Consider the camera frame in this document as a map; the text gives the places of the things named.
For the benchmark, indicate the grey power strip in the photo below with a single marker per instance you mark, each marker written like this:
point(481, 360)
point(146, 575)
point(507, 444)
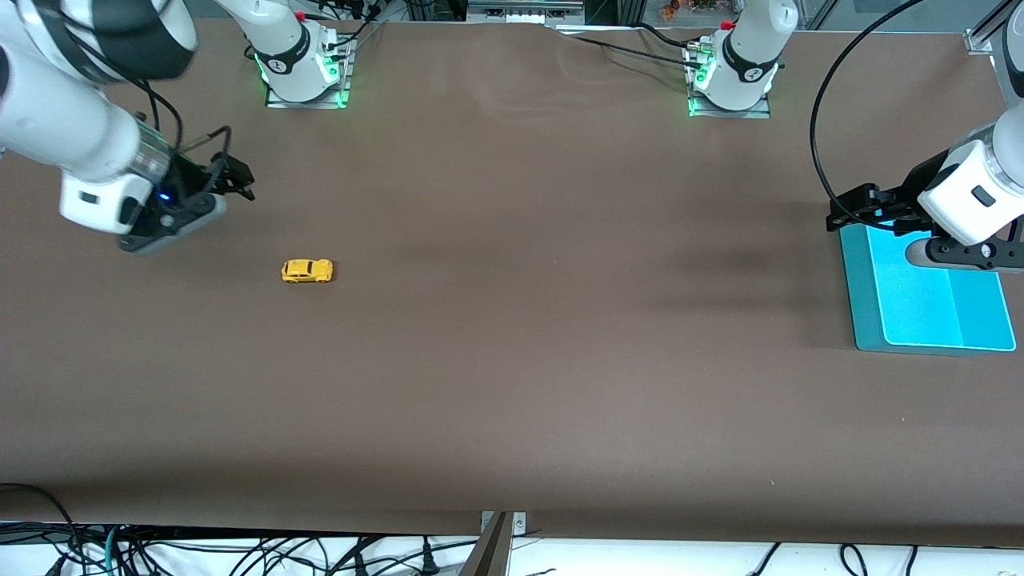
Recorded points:
point(524, 12)

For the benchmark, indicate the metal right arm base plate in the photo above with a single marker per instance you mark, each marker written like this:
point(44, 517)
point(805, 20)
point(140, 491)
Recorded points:
point(308, 105)

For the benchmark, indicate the small metal table bracket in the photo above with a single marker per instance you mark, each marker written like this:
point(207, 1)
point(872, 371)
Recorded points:
point(520, 524)

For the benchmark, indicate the aluminium frame profile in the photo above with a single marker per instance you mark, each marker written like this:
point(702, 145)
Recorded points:
point(980, 38)

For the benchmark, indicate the yellow toy beetle car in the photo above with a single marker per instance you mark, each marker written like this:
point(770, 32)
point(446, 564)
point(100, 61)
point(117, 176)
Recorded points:
point(308, 272)

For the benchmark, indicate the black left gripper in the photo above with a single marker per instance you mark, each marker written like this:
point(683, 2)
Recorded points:
point(914, 189)

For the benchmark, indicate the grey-brown support strut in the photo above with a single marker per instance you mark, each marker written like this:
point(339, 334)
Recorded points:
point(488, 556)

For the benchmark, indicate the turquoise plastic bin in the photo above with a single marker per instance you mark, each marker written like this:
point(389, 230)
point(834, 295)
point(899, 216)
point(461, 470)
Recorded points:
point(920, 312)

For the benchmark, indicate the small orange object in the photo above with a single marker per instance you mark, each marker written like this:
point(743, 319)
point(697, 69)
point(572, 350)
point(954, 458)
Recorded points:
point(670, 8)

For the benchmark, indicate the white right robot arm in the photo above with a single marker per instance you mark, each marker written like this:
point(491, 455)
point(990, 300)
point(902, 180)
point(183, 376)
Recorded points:
point(48, 112)

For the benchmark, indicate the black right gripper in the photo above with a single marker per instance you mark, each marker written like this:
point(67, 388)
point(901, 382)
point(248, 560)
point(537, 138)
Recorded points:
point(189, 179)

